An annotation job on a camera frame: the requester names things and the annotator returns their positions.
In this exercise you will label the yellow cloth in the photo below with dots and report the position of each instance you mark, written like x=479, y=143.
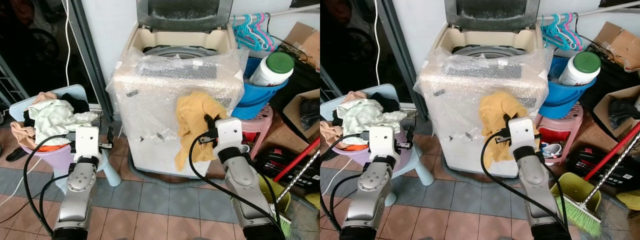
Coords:
x=495, y=110
x=192, y=115

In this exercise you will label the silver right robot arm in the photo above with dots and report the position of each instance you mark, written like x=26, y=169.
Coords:
x=535, y=185
x=245, y=185

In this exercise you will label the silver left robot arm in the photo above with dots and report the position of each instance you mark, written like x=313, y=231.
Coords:
x=75, y=200
x=370, y=200

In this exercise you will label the beige top-load washing machine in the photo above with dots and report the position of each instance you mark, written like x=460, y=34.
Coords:
x=185, y=15
x=492, y=15

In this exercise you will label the grey metal clothes rod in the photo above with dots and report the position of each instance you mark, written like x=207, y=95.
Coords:
x=605, y=10
x=295, y=10

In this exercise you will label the orange garment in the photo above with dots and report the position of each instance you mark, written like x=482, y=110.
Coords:
x=50, y=148
x=356, y=147

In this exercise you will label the white pale green garment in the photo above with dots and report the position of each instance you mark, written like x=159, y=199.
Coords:
x=365, y=117
x=55, y=120

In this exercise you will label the purple plastic basin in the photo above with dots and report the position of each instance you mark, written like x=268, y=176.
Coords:
x=55, y=159
x=350, y=156

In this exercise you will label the black garment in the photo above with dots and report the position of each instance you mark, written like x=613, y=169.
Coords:
x=77, y=104
x=387, y=102

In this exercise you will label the beige pink hanging garment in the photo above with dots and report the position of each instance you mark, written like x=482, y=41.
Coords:
x=330, y=132
x=22, y=132

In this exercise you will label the white mug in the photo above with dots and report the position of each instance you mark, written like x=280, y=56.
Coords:
x=552, y=150
x=244, y=148

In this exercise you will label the small peach garment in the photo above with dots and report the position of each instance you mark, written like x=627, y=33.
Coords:
x=355, y=96
x=45, y=96

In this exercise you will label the light blue plastic chair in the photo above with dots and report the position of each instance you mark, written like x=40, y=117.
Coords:
x=70, y=90
x=387, y=90

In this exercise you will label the blue plastic basin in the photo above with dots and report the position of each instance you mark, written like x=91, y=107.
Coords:
x=562, y=100
x=255, y=100

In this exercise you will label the pink plastic stool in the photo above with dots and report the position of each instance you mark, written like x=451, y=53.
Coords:
x=570, y=122
x=262, y=125

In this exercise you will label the clear bubble wrap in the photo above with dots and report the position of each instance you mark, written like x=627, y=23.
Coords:
x=150, y=100
x=455, y=100

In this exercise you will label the black slipper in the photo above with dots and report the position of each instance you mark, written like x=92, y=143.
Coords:
x=15, y=155

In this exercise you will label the black plastic bag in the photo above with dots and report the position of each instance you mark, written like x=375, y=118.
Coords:
x=310, y=112
x=622, y=110

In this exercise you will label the black plastic tool case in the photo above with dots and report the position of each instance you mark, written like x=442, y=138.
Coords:
x=580, y=162
x=270, y=161

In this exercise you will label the grey metal rack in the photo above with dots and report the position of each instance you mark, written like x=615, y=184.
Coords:
x=12, y=80
x=325, y=85

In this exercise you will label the white bottle with green lid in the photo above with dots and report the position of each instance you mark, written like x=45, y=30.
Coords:
x=265, y=75
x=575, y=75

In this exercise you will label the flat brown cardboard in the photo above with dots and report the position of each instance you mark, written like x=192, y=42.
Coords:
x=282, y=140
x=592, y=140

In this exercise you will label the silver spiral metal pole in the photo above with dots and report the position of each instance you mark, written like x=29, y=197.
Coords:
x=610, y=167
x=300, y=172

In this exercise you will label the cardboard box with black bag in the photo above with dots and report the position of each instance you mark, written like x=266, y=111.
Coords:
x=291, y=107
x=601, y=107

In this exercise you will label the yellow green plastic piece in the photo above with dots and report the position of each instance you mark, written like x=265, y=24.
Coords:
x=313, y=201
x=629, y=199

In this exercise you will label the yellow green plastic dustpan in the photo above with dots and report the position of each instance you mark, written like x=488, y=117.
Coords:
x=284, y=197
x=575, y=187

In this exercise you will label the teal plastic hanger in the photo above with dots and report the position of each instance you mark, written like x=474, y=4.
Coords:
x=239, y=31
x=546, y=31
x=561, y=40
x=252, y=40

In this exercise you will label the pink plastic hanger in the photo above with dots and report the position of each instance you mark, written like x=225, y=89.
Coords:
x=579, y=42
x=569, y=30
x=270, y=42
x=261, y=30

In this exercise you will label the green broom head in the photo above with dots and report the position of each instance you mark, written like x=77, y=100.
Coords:
x=580, y=217
x=286, y=226

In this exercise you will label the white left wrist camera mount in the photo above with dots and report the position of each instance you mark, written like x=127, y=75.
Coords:
x=382, y=140
x=87, y=140

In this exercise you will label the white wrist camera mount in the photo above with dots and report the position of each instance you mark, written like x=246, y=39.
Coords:
x=382, y=140
x=521, y=131
x=87, y=140
x=230, y=132

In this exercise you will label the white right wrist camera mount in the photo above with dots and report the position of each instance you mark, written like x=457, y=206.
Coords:
x=521, y=131
x=230, y=132

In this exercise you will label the dark grey door frame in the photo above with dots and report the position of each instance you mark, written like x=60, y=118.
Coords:
x=90, y=60
x=400, y=55

